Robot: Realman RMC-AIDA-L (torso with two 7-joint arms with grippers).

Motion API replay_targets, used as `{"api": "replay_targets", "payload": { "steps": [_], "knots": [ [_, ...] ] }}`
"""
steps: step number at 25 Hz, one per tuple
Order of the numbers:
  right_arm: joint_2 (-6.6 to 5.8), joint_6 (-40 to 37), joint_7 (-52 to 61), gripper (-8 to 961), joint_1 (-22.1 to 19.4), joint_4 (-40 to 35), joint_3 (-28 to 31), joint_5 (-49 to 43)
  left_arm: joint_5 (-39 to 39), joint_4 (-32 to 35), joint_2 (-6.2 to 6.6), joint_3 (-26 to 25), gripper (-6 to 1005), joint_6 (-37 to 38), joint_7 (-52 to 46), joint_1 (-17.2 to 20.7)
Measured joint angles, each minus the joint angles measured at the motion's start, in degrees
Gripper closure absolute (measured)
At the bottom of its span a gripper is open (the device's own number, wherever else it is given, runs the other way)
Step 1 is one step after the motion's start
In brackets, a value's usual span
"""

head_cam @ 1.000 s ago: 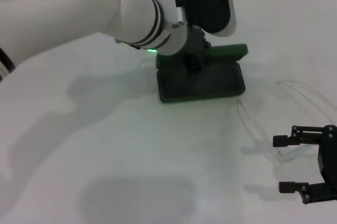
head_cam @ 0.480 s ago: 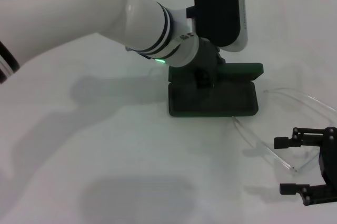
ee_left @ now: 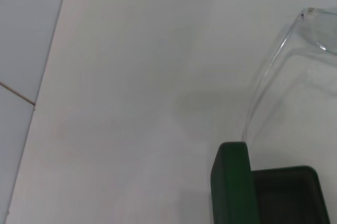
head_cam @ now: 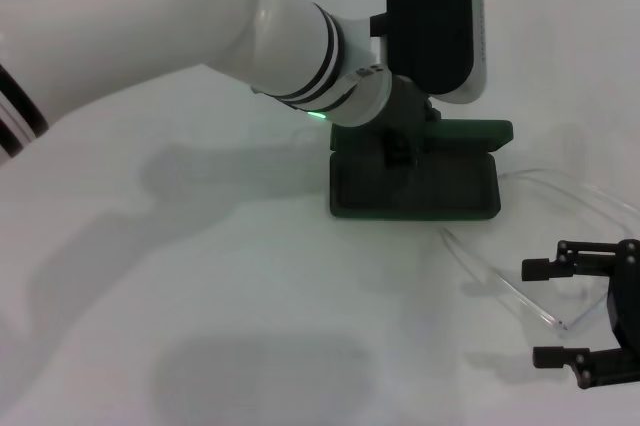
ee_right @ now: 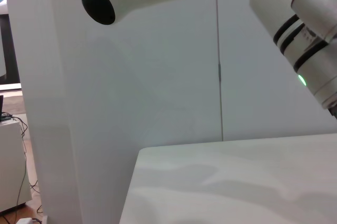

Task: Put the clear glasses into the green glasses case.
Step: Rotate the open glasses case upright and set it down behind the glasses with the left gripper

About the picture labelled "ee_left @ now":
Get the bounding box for green glasses case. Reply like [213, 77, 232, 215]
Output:
[210, 141, 331, 224]

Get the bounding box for clear white glasses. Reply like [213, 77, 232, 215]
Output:
[241, 7, 337, 142]

